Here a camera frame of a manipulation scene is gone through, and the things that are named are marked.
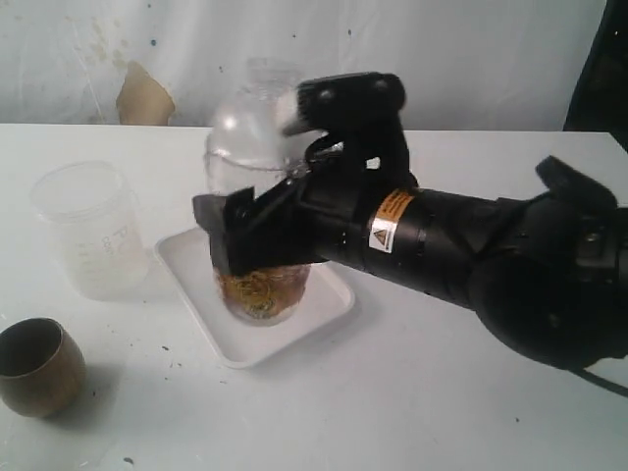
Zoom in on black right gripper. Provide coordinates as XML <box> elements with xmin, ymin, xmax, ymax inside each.
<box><xmin>191</xmin><ymin>166</ymin><xmax>413</xmax><ymax>276</ymax></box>

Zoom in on clear plastic dome lid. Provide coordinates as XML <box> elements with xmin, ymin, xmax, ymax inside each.
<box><xmin>204</xmin><ymin>58</ymin><xmax>319</xmax><ymax>172</ymax></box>

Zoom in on clear plastic shaker jar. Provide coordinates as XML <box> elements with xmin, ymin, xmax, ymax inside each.
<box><xmin>202</xmin><ymin>164</ymin><xmax>310</xmax><ymax>326</ymax></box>

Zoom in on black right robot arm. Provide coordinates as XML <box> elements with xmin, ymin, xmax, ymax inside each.
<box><xmin>192</xmin><ymin>157</ymin><xmax>627</xmax><ymax>370</ymax></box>

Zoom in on white rectangular tray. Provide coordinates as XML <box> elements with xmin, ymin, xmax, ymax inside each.
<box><xmin>154</xmin><ymin>229</ymin><xmax>355</xmax><ymax>369</ymax></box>

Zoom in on gold coins in jar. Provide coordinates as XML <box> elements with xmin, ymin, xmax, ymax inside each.
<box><xmin>214</xmin><ymin>265</ymin><xmax>310</xmax><ymax>320</ymax></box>

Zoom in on translucent plastic measuring cup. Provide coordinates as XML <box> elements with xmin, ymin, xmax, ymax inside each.
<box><xmin>30</xmin><ymin>161</ymin><xmax>148</xmax><ymax>300</ymax></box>

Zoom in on brass gold cup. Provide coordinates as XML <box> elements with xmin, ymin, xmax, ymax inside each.
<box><xmin>1</xmin><ymin>318</ymin><xmax>86</xmax><ymax>418</ymax></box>

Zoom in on white backdrop sheet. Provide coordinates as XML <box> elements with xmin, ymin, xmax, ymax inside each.
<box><xmin>1</xmin><ymin>1</ymin><xmax>605</xmax><ymax>131</ymax></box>

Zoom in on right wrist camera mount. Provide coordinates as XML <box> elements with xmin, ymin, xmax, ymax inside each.
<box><xmin>275</xmin><ymin>72</ymin><xmax>410</xmax><ymax>182</ymax></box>

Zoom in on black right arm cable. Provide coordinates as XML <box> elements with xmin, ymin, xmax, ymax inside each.
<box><xmin>573</xmin><ymin>365</ymin><xmax>628</xmax><ymax>397</ymax></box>

